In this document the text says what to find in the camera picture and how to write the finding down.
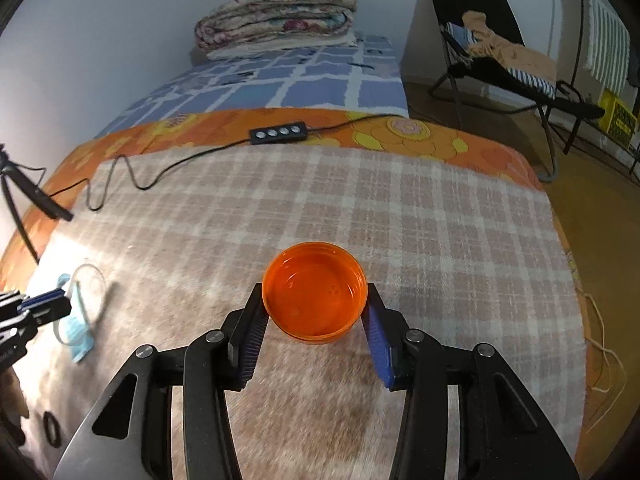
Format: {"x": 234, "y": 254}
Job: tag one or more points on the light blue face mask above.
{"x": 75, "y": 319}

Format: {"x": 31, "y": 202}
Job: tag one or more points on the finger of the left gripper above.
{"x": 48, "y": 307}

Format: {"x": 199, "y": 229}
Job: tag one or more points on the black clothes rack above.
{"x": 570, "y": 42}

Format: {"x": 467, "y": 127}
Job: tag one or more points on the tan clothes on chair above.
{"x": 511, "y": 56}

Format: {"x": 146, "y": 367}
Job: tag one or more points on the white striped towel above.
{"x": 608, "y": 49}

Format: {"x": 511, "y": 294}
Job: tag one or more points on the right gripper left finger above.
{"x": 247, "y": 332}

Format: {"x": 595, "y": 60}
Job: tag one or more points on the blue checked bed cover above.
{"x": 362, "y": 78}

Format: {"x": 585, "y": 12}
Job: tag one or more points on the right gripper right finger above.
{"x": 385, "y": 332}

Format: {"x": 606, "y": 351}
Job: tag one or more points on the black folding chair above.
{"x": 545, "y": 97}

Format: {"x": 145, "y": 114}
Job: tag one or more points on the folded floral quilt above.
{"x": 239, "y": 22}

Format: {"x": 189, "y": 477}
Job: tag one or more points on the beige plaid fringed blanket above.
{"x": 314, "y": 411}

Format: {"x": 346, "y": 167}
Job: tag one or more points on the yellow box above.
{"x": 618, "y": 123}

